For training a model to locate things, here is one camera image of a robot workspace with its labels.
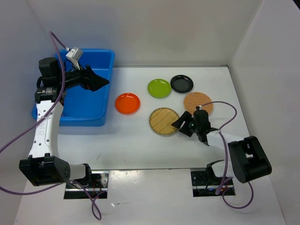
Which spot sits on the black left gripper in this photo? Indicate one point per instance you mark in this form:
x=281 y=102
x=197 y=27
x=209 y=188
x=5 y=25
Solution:
x=89 y=80

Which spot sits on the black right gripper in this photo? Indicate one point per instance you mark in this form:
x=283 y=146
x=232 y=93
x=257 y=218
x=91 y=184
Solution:
x=185 y=116

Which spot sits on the green-rimmed bamboo tray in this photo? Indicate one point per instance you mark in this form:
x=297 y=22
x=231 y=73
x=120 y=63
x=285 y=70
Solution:
x=161 y=119

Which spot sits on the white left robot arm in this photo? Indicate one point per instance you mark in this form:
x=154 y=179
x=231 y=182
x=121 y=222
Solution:
x=43 y=165

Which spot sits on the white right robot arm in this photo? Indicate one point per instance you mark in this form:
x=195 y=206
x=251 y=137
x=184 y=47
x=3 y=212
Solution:
x=246 y=159

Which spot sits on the blue plastic bin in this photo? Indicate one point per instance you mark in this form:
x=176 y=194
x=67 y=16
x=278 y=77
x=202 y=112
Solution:
x=81 y=107

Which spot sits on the tan woven wicker tray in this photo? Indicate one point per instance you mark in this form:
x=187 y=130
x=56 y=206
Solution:
x=194 y=99

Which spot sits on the orange plastic plate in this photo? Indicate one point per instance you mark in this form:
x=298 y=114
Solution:
x=127 y=103

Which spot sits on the black plastic plate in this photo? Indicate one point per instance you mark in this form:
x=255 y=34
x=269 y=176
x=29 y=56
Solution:
x=182 y=84

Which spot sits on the green plastic plate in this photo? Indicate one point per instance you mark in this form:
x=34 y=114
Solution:
x=159 y=88

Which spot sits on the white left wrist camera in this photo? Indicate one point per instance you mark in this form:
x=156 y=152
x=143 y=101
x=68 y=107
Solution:
x=73 y=56

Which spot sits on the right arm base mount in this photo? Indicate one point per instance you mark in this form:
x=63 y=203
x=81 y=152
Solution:
x=203 y=185

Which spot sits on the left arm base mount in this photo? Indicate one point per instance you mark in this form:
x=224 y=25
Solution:
x=97 y=188

